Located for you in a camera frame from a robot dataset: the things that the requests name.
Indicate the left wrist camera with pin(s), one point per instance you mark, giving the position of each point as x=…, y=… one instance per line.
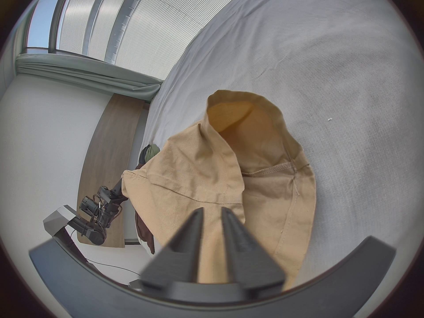
x=106, y=193

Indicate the tan shorts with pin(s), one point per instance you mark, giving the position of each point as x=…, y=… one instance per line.
x=265, y=177

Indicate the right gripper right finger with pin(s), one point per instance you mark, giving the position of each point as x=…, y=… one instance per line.
x=248, y=263

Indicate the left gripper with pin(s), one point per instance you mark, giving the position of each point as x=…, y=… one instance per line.
x=111, y=209

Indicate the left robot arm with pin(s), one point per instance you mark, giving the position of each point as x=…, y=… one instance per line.
x=61, y=222

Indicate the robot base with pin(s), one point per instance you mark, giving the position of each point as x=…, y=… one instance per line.
x=135, y=284

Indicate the green garment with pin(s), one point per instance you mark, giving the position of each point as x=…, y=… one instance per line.
x=153, y=152

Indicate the grey-green curtain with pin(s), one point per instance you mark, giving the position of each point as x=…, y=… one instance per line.
x=82, y=71

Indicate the brown garment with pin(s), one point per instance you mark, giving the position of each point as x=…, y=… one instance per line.
x=145, y=235

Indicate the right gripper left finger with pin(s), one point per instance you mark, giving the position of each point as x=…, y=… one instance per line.
x=180, y=260

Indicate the bed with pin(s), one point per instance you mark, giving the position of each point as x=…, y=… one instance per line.
x=331, y=78

